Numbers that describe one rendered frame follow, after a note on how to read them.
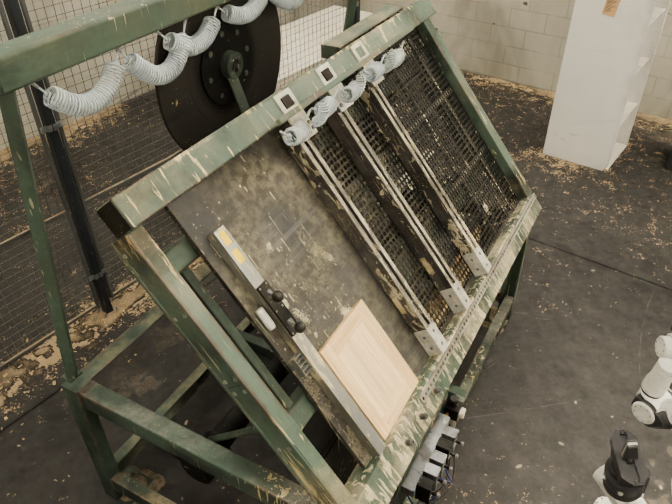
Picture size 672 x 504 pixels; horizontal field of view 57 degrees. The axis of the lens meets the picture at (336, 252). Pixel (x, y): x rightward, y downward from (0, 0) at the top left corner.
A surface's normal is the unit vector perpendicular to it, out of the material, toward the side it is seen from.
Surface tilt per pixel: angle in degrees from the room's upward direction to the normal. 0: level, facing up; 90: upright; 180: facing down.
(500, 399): 0
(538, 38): 90
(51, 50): 90
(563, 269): 0
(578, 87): 90
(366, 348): 51
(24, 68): 90
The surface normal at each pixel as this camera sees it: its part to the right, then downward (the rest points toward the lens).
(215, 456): -0.01, -0.79
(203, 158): 0.68, -0.28
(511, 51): -0.60, 0.49
